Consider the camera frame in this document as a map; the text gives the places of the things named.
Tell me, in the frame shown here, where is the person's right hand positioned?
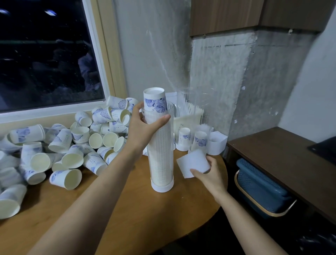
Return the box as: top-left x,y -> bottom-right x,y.
190,155 -> 228,203

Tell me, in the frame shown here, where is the person's left hand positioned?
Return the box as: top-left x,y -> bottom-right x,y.
125,102 -> 171,156

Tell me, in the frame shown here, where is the white tube end cap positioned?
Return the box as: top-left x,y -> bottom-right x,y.
176,149 -> 212,179

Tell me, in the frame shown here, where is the cup tube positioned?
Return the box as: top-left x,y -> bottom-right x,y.
143,87 -> 177,193

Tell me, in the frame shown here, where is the pile of paper cups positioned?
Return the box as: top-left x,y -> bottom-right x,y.
0,96 -> 140,220

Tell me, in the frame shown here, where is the person's left forearm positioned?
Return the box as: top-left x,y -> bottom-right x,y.
29,150 -> 140,255

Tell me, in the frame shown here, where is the person's right forearm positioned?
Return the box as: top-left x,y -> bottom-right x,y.
212,192 -> 288,255

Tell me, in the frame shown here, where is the blue bin with tan rim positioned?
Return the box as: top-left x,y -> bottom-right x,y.
233,158 -> 297,218

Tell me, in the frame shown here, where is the translucent plastic box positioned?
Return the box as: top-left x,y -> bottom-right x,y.
167,102 -> 205,136

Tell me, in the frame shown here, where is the clear plastic bag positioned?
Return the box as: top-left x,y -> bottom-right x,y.
177,87 -> 212,132

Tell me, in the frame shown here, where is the dark wooden side counter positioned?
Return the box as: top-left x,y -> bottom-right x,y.
227,127 -> 336,227

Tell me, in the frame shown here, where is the black object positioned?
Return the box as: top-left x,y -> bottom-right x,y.
307,136 -> 336,165

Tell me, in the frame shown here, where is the white framed window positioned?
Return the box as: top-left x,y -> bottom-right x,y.
0,0 -> 128,138

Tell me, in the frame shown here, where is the brown wooden wall cabinet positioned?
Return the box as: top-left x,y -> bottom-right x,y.
190,0 -> 336,36

